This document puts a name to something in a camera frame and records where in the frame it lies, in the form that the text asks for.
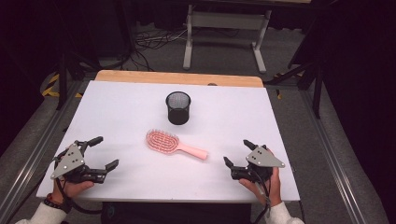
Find person's right hand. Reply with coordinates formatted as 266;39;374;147
238;148;283;208

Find wooden table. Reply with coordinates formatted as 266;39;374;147
93;69;264;89

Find black curtain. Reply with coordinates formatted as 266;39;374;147
0;0;134;158
288;0;396;218

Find right hand-held gripper black cable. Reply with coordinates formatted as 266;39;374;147
250;169;273;224

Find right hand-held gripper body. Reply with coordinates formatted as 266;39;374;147
231;144;286;185

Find dark beaded bracelet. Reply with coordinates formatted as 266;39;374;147
43;192;73;215

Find pink hairbrush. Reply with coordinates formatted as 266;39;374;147
145;128;209;161

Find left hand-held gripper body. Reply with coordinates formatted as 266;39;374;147
50;139;108;185

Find grey metal table frame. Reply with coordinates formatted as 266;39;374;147
182;4;273;75

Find person's left hand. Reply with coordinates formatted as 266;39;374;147
50;177;95;205

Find black mesh pen holder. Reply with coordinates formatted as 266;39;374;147
164;91;191;126

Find hand-held gripper black cable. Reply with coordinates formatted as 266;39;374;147
54;177;105;217
250;169;273;224

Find aluminium floor rail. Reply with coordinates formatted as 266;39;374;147
0;79;86;224
297;89;370;224

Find yellow black floor tape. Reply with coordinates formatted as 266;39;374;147
272;70;305;101
41;72;84;99

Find white table cover board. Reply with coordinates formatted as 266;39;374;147
35;79;301;204

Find left hand-held gripper black cable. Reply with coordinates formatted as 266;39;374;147
54;177;105;217

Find bundle of floor cables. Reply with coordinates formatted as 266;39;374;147
122;26;241;73

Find black metal stand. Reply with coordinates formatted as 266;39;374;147
55;50;104;111
264;55;325;119

